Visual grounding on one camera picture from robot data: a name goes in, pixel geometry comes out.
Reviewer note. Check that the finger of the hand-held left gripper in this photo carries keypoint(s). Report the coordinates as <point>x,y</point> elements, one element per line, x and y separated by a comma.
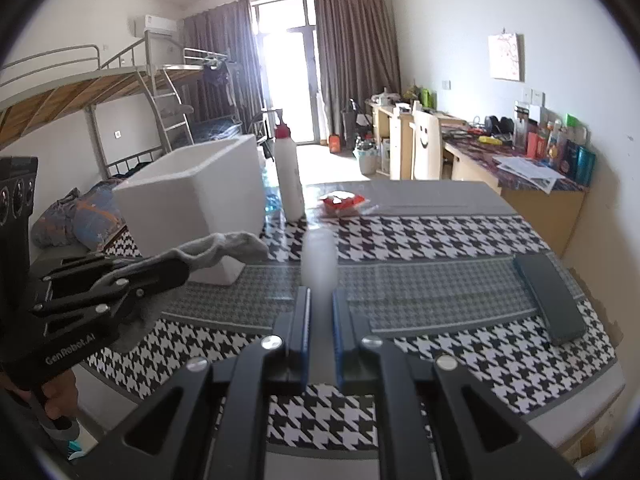
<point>80,269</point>
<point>150,277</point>

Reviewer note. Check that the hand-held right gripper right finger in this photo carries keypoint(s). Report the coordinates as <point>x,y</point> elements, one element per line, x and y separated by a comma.
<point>339,330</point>

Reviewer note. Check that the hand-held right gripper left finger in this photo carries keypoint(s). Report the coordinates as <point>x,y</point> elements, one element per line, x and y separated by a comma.
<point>302,320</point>

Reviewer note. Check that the translucent white object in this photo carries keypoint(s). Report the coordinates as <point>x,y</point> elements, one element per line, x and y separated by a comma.
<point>318,260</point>

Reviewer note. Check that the grey sock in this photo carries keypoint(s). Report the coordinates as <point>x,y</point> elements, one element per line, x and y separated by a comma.
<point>225,247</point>

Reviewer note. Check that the white foam box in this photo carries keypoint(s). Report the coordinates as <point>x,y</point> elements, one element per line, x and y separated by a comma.
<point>200,200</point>

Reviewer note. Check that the person's left hand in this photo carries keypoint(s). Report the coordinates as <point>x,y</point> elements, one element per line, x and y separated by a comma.
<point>62,397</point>

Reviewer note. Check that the patterned bedding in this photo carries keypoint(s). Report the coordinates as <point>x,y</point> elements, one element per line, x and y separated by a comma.
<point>80,217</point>

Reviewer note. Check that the houndstooth table cloth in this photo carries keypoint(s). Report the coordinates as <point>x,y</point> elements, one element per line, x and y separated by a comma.
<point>425,260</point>

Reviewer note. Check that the red snack packet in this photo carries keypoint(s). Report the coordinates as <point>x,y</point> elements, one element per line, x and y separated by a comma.
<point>342,204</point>

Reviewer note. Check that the clear plastic water bottle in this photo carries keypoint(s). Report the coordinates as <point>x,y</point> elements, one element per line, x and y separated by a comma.
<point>272,201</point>

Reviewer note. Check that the white pump bottle red top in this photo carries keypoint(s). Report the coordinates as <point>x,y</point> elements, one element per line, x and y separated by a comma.
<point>290,175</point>

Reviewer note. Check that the blue checked mattress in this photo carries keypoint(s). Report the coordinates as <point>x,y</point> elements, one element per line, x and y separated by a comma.
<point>215,130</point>

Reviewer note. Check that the white bucket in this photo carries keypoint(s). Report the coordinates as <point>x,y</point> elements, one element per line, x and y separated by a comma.
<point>367,160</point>

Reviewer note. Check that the orange floor container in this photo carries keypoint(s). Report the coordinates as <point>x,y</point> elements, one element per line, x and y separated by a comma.
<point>335,143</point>

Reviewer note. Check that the metal bunk bed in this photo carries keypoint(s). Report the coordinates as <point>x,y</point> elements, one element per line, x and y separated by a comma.
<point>75,87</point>

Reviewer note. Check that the wooden desk with drawers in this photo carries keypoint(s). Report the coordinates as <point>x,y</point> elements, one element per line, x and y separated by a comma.
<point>395,145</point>

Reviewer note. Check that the wooden chair with smiley face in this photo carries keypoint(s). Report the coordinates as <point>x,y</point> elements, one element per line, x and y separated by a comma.
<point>426,145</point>

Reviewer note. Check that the black bag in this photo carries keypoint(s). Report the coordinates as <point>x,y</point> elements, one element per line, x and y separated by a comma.
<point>352,120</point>

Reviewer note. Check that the dark hanging clothes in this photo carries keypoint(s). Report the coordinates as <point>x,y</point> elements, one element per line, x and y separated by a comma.
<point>217,77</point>

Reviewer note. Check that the black case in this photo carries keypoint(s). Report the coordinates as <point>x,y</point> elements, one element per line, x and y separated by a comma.
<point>550,297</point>

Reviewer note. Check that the brown curtain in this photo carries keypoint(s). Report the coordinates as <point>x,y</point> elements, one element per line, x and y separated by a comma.
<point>220,60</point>
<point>357,55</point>

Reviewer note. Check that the wooden desk with patterned cover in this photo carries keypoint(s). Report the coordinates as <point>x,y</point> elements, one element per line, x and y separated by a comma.
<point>540,210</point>

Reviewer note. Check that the white paper sheets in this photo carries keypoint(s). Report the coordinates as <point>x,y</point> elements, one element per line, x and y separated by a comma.
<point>527,172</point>

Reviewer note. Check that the green bottle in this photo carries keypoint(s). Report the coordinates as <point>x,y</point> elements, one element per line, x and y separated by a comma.
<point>426,98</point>

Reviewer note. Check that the glass balcony door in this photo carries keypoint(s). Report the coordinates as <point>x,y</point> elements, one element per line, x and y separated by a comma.
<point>292,70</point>

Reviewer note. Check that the white air conditioner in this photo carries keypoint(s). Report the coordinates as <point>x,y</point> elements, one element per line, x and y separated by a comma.
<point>156,25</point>

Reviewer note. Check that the red box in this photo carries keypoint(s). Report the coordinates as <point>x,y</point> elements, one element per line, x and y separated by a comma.
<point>536,145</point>

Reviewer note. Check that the clear tumbler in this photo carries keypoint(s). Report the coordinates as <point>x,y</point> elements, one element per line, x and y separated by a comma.
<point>524,125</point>

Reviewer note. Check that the teal bottle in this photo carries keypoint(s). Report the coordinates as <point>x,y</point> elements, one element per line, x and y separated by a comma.
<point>585,165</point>

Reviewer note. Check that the white wall switch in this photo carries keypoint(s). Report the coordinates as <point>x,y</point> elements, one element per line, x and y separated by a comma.
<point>533,96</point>

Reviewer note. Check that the pink wall picture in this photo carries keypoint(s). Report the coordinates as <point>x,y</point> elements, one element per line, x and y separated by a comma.
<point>507,57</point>

